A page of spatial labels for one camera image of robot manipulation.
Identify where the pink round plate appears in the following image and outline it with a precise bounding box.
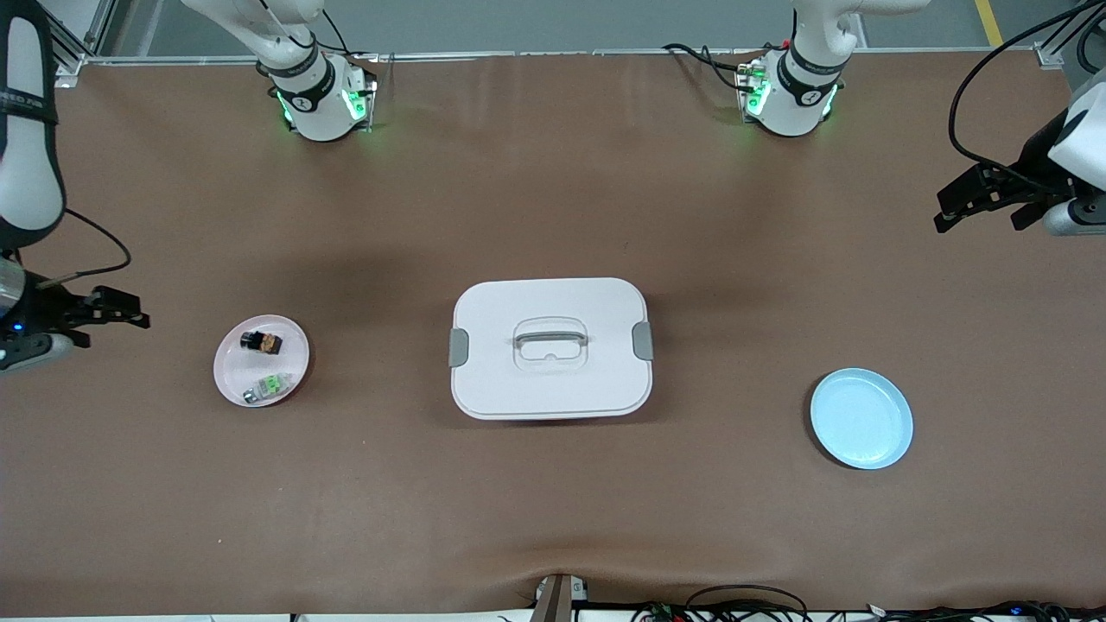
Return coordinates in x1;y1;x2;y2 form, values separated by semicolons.
213;314;310;408

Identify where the light blue round plate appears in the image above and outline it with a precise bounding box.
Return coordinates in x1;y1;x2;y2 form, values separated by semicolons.
810;368;914;471

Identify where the white lidded storage box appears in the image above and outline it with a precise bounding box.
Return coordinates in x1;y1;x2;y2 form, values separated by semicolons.
448;277;655;422

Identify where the brown table mat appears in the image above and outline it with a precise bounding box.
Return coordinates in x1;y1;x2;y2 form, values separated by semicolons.
0;48;1106;619

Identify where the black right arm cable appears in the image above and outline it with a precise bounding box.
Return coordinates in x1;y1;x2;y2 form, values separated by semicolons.
39;207;133;290

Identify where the aluminium frame post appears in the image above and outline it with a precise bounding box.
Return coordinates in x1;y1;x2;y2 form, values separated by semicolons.
48;0;118;87
1037;0;1106;70

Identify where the clear and green switch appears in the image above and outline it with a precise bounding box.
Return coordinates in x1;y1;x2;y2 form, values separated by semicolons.
243;371;295;405

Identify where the black arm base cable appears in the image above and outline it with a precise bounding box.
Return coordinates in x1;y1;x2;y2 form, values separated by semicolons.
663;43;753;92

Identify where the black cable bundle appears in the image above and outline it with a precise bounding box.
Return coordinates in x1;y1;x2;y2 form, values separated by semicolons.
631;599;1106;622

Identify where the grey box lid handle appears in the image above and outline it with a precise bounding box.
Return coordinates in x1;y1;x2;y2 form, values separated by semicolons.
514;327;589;351

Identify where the looped black cable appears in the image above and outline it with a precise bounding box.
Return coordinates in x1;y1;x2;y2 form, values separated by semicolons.
687;585;809;622

